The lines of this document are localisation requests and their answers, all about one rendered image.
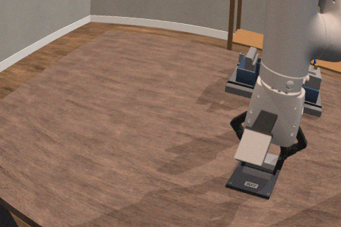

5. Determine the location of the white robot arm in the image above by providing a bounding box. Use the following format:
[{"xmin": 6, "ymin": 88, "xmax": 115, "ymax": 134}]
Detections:
[{"xmin": 234, "ymin": 0, "xmax": 341, "ymax": 167}]

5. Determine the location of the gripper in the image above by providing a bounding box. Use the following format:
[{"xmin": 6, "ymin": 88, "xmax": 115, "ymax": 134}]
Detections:
[{"xmin": 230, "ymin": 77, "xmax": 307, "ymax": 175}]

